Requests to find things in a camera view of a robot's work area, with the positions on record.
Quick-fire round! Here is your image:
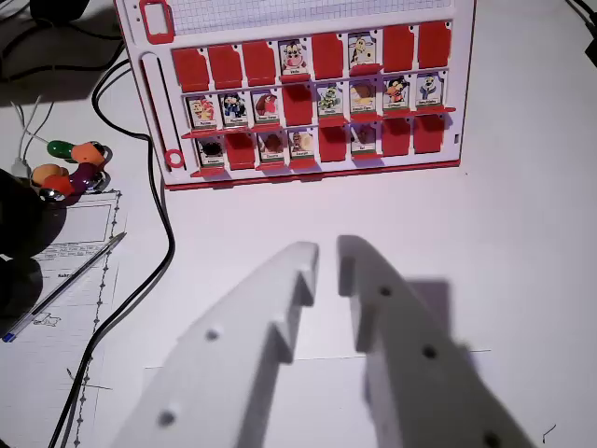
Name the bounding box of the colourful twisted tangle toy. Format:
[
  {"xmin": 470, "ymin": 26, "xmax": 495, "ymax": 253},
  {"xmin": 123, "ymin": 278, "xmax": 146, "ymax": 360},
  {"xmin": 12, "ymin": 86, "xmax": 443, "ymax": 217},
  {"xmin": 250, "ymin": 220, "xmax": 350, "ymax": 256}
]
[{"xmin": 30, "ymin": 139, "xmax": 114, "ymax": 204}]

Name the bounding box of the large black rounded object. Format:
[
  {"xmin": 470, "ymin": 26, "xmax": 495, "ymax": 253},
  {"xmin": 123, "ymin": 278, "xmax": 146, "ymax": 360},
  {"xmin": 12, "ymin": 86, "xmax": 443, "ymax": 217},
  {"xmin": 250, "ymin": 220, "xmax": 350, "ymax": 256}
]
[{"xmin": 0, "ymin": 166, "xmax": 68, "ymax": 323}]

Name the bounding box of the long black cable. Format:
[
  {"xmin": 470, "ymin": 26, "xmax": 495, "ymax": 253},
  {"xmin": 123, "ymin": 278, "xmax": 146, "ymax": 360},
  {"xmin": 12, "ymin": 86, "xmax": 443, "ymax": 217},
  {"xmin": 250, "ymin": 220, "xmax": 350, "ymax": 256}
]
[
  {"xmin": 46, "ymin": 56, "xmax": 177, "ymax": 448},
  {"xmin": 64, "ymin": 133, "xmax": 172, "ymax": 448}
]

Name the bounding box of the black box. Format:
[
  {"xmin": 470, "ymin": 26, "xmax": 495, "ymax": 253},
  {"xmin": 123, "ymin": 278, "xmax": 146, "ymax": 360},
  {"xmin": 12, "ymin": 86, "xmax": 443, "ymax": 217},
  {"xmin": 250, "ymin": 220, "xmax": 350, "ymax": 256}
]
[{"xmin": 28, "ymin": 0, "xmax": 97, "ymax": 25}]

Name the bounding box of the clear ballpoint pen blue cap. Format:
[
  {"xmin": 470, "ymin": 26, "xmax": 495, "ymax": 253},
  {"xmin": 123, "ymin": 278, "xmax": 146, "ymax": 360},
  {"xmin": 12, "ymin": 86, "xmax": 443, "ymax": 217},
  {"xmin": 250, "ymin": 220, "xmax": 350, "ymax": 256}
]
[{"xmin": 1, "ymin": 231, "xmax": 128, "ymax": 344}]

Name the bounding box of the printed paper sheet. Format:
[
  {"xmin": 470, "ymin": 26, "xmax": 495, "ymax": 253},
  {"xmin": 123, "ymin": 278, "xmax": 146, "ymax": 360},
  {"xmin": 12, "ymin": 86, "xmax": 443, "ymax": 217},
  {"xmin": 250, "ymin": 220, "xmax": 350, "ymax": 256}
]
[{"xmin": 0, "ymin": 188, "xmax": 130, "ymax": 448}]

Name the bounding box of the thin white cable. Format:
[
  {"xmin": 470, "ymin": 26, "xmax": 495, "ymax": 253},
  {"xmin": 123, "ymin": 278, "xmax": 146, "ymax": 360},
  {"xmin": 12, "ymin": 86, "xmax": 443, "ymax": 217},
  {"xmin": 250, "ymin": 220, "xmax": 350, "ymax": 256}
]
[
  {"xmin": 9, "ymin": 100, "xmax": 56, "ymax": 169},
  {"xmin": 13, "ymin": 95, "xmax": 43, "ymax": 164}
]

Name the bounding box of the red and white game board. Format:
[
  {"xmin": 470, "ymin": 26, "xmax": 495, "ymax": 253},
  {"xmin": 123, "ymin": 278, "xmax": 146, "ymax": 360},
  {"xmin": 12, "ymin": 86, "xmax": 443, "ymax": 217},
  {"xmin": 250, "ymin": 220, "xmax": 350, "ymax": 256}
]
[{"xmin": 113, "ymin": 0, "xmax": 478, "ymax": 191}]

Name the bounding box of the cow picture card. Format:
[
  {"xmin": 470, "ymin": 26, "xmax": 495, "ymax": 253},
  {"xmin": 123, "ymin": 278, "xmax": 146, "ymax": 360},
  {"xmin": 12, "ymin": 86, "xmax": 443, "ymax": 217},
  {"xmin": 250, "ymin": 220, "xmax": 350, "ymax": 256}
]
[{"xmin": 278, "ymin": 38, "xmax": 309, "ymax": 77}]

